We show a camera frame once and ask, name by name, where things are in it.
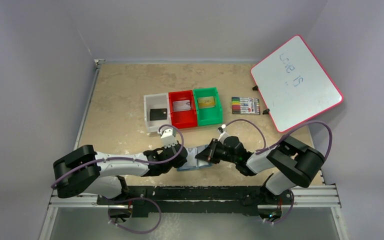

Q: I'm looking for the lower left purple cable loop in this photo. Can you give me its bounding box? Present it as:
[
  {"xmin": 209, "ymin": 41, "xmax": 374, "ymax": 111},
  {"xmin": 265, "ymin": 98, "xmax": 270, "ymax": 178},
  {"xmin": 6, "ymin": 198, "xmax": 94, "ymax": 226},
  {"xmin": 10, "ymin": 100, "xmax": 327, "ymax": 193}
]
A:
[{"xmin": 107, "ymin": 197, "xmax": 162, "ymax": 235}]

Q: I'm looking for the blue card holder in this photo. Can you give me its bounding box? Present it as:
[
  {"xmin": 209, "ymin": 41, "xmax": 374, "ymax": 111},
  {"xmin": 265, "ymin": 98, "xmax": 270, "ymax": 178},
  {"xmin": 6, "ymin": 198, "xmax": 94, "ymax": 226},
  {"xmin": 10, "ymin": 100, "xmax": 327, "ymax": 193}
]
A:
[{"xmin": 176, "ymin": 144, "xmax": 212, "ymax": 172}]

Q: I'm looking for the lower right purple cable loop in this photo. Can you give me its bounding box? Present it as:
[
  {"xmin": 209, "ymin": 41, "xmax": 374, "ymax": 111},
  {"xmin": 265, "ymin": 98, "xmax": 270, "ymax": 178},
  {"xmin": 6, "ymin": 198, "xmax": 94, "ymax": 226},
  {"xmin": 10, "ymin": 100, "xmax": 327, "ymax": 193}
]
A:
[{"xmin": 262, "ymin": 192, "xmax": 295, "ymax": 226}]

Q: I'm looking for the purple cable loop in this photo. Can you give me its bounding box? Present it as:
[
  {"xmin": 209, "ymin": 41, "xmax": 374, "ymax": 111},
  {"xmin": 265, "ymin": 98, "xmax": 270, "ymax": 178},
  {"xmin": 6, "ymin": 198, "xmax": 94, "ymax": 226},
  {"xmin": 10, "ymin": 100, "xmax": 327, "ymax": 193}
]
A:
[
  {"xmin": 262, "ymin": 192, "xmax": 295, "ymax": 226},
  {"xmin": 107, "ymin": 197, "xmax": 162, "ymax": 235}
]

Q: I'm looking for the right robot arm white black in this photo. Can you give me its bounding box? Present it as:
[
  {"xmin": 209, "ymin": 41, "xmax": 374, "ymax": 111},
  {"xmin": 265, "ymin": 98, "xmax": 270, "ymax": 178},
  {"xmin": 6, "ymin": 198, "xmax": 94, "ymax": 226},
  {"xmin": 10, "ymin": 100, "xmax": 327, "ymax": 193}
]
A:
[{"xmin": 195, "ymin": 136, "xmax": 326, "ymax": 196}]

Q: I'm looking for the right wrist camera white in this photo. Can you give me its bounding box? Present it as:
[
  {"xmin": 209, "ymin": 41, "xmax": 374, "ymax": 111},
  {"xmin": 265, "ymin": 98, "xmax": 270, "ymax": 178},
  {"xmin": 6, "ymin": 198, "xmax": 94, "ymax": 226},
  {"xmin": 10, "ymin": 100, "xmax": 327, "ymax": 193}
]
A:
[{"xmin": 217, "ymin": 124, "xmax": 229, "ymax": 142}]

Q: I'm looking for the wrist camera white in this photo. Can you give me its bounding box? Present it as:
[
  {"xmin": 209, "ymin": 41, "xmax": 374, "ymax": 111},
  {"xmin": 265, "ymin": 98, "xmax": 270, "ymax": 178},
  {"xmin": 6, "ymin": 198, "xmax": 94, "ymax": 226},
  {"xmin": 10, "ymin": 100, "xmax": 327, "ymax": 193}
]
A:
[
  {"xmin": 158, "ymin": 127, "xmax": 178, "ymax": 148},
  {"xmin": 217, "ymin": 124, "xmax": 229, "ymax": 142}
]

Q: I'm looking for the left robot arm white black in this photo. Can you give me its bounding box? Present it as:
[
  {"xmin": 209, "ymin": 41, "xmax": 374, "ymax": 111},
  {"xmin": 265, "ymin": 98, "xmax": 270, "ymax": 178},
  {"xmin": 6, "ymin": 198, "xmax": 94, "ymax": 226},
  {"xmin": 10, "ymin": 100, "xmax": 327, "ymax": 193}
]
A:
[{"xmin": 51, "ymin": 144, "xmax": 188, "ymax": 199}]

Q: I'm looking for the whiteboard with pink frame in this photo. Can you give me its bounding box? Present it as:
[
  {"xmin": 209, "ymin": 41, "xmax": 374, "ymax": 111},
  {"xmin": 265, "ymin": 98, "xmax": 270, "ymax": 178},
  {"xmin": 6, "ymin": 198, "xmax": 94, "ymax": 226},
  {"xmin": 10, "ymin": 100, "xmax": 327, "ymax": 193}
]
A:
[{"xmin": 250, "ymin": 35, "xmax": 343, "ymax": 133}]

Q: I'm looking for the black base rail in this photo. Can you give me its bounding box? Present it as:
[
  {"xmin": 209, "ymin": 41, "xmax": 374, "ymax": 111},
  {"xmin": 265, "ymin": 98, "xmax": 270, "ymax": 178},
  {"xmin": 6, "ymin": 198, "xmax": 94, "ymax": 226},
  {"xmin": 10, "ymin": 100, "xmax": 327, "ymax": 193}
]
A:
[{"xmin": 97, "ymin": 185, "xmax": 293, "ymax": 218}]

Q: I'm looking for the black card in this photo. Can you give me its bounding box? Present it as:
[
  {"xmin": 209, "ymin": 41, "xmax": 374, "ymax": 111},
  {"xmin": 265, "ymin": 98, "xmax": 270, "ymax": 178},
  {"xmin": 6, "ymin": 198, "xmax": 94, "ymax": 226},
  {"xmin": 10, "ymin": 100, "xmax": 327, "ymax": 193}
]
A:
[{"xmin": 149, "ymin": 108, "xmax": 168, "ymax": 121}]

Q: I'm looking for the marker pen pack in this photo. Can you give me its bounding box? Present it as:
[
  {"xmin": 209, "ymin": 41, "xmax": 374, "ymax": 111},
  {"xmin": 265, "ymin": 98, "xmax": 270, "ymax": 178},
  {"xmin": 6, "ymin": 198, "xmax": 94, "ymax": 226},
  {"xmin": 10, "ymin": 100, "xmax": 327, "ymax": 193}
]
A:
[{"xmin": 231, "ymin": 96, "xmax": 261, "ymax": 115}]

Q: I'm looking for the gold card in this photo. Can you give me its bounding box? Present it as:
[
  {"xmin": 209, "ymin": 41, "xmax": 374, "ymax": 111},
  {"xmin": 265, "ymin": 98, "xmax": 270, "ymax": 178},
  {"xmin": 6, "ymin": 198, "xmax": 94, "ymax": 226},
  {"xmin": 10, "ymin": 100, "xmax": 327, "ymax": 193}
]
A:
[{"xmin": 197, "ymin": 96, "xmax": 216, "ymax": 109}]

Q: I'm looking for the black whiteboard clip lower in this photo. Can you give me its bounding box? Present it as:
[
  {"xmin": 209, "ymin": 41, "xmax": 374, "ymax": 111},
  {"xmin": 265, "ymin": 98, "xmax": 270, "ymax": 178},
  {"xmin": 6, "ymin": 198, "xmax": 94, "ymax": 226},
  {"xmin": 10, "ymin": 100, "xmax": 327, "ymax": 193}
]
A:
[{"xmin": 261, "ymin": 108, "xmax": 270, "ymax": 115}]

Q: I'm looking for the white grey card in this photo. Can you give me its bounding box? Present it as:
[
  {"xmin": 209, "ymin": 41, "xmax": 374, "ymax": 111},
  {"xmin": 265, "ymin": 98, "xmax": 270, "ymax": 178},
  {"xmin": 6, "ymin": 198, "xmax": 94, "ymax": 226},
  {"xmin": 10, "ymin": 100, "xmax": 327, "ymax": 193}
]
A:
[{"xmin": 172, "ymin": 99, "xmax": 192, "ymax": 112}]

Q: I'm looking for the red plastic bin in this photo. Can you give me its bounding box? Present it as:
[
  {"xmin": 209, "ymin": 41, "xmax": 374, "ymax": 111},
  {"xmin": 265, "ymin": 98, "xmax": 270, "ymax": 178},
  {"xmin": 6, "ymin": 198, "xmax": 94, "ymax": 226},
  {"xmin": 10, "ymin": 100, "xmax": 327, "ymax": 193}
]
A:
[{"xmin": 168, "ymin": 90, "xmax": 198, "ymax": 129}]

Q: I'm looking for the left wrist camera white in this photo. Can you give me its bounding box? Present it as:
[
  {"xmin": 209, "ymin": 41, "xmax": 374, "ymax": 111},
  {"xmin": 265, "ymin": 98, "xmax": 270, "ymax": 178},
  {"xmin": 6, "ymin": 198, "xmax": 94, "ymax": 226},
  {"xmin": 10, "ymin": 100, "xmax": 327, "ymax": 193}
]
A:
[{"xmin": 158, "ymin": 127, "xmax": 178, "ymax": 148}]

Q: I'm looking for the white plastic bin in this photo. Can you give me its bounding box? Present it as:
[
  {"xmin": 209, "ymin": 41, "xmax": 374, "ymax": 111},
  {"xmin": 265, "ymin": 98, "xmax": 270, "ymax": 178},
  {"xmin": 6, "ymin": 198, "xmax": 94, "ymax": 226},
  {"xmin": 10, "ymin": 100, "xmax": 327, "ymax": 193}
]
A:
[{"xmin": 143, "ymin": 92, "xmax": 172, "ymax": 133}]

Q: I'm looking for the green plastic bin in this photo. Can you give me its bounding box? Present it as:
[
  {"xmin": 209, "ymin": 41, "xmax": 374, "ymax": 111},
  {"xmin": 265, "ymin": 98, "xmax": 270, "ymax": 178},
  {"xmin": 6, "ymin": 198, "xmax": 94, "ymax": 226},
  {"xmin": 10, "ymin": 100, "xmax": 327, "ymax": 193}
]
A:
[{"xmin": 193, "ymin": 87, "xmax": 223, "ymax": 127}]

